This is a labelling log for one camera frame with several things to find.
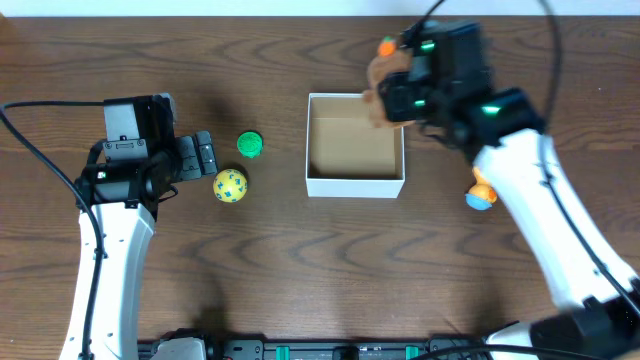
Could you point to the yellow rubber duck toy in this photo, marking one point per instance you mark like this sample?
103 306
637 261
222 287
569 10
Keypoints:
481 196

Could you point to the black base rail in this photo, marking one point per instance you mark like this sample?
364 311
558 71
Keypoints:
249 347

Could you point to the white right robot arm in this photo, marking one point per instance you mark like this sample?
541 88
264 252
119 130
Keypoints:
595 291

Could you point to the white cardboard box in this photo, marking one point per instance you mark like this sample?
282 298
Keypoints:
346 156

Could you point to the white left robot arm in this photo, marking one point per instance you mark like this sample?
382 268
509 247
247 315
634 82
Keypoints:
116 229

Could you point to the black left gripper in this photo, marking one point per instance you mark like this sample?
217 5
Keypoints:
187 157

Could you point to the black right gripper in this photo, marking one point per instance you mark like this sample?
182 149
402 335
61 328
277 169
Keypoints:
393 98

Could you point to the green ridged toy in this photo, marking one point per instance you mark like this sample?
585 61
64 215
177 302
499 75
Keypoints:
250 144

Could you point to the brown plush toy with carrot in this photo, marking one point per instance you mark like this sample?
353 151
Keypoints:
389 59

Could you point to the yellow ball with blue marks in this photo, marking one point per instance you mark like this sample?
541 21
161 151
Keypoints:
230 186

